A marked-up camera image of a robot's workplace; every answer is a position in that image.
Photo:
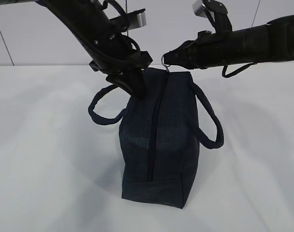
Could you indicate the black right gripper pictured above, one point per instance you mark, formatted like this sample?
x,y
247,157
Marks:
x,y
202,53

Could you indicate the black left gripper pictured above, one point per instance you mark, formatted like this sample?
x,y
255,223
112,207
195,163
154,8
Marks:
x,y
123,53

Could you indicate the navy blue lunch bag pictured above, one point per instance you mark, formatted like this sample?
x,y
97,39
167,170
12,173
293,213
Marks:
x,y
160,137

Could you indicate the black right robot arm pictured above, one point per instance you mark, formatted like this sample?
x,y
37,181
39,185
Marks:
x,y
271,42

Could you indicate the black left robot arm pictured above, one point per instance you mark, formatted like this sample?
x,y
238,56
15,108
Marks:
x,y
100,28

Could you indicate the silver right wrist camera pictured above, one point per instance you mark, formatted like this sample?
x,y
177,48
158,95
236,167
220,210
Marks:
x,y
202,8

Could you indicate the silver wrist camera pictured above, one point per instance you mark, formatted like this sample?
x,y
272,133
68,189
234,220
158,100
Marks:
x,y
202,8
135,20

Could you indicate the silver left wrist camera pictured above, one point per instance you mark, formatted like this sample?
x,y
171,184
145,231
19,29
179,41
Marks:
x,y
135,20

